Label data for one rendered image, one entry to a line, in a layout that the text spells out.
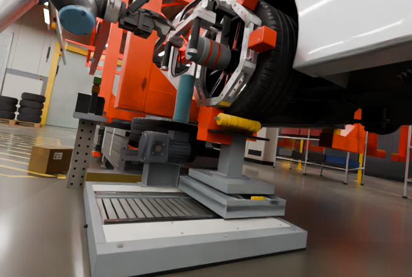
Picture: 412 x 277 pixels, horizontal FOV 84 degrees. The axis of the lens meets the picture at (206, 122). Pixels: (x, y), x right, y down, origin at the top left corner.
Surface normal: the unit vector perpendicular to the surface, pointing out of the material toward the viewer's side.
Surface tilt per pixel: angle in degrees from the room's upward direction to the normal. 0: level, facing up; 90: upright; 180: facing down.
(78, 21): 144
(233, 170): 90
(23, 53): 90
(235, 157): 90
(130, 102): 90
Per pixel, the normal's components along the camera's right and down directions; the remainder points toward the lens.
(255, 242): 0.50, 0.00
